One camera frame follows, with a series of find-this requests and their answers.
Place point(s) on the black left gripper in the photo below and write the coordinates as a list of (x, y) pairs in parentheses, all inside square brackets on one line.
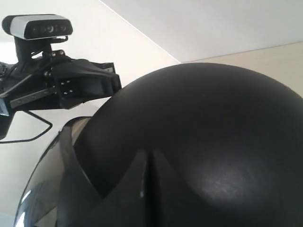
[(23, 85)]

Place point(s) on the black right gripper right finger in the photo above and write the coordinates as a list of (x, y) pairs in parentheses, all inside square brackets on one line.
[(175, 204)]

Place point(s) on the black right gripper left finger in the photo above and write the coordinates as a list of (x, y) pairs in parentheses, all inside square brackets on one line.
[(80, 205)]

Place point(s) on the black helmet with visor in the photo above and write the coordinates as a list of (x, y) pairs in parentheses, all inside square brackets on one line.
[(234, 135)]

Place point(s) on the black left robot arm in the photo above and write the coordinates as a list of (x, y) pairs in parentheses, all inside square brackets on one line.
[(52, 81)]

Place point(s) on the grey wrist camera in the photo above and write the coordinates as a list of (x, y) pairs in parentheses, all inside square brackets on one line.
[(34, 33)]

